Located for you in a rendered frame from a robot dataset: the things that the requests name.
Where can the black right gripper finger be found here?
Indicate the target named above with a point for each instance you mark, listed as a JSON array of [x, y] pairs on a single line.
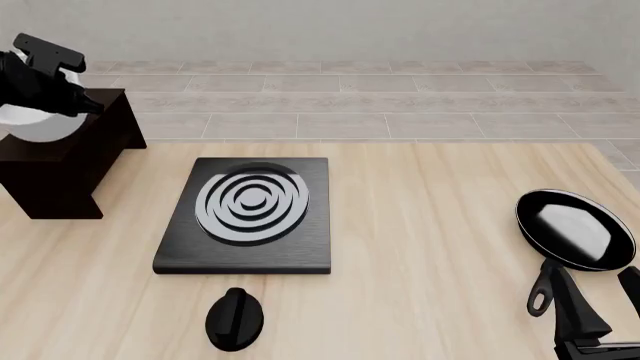
[[633, 288], [575, 315]]

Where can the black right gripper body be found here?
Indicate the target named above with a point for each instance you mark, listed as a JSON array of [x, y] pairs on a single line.
[[600, 350]]

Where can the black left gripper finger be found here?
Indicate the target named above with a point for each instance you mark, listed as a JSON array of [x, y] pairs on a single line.
[[82, 102]]

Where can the white bowl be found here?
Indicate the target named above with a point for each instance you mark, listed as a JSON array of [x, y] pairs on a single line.
[[35, 127]]

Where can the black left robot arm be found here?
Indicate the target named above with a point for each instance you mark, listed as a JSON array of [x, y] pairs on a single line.
[[22, 86]]

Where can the dark wooden cabinet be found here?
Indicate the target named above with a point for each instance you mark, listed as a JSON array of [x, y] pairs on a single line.
[[65, 176]]

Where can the small black plate on stalk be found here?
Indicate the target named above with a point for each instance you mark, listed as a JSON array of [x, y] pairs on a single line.
[[47, 54]]

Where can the black frying pan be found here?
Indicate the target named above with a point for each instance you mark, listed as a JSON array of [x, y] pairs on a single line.
[[575, 225]]

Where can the black stove plate with rings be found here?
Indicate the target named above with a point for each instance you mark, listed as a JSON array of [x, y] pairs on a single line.
[[250, 247]]

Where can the round black stove knob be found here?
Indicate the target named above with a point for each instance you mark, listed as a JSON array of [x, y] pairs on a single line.
[[234, 322]]

